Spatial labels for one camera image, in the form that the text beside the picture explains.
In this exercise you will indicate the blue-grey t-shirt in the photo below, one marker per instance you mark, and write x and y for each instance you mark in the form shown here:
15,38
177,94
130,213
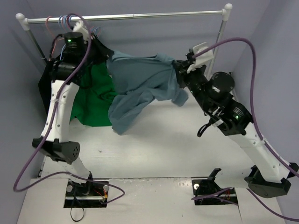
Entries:
137,82

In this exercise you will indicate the green t-shirt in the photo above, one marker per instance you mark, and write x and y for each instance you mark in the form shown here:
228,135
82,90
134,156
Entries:
96,94

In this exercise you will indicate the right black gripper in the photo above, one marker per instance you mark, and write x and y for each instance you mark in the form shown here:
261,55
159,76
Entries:
180,73

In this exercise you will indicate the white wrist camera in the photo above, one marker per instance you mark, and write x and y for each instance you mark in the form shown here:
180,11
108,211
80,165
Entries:
197,58
81,28

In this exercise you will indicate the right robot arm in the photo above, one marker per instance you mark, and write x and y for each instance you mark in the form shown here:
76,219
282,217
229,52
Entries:
268,177

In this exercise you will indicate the black t-shirt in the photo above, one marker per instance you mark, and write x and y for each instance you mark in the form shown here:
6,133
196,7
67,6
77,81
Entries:
44,86

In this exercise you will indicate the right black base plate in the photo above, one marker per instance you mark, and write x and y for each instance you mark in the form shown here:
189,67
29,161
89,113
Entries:
207,192

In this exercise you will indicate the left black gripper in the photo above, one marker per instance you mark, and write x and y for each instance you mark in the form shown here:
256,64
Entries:
103,52

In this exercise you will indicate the silver clothes rack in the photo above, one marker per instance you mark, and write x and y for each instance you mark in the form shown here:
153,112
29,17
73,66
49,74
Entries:
25,22

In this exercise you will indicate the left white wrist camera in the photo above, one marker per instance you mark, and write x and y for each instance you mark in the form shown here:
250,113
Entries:
81,28

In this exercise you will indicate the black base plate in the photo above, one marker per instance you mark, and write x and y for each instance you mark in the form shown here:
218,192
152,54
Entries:
207,192
77,196

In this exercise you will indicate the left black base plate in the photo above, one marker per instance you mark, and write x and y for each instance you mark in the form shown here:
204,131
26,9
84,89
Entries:
77,196

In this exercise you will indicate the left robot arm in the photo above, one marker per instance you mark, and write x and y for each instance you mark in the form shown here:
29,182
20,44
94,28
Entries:
66,72

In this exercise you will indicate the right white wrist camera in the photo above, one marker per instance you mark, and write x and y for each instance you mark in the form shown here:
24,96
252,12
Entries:
197,58

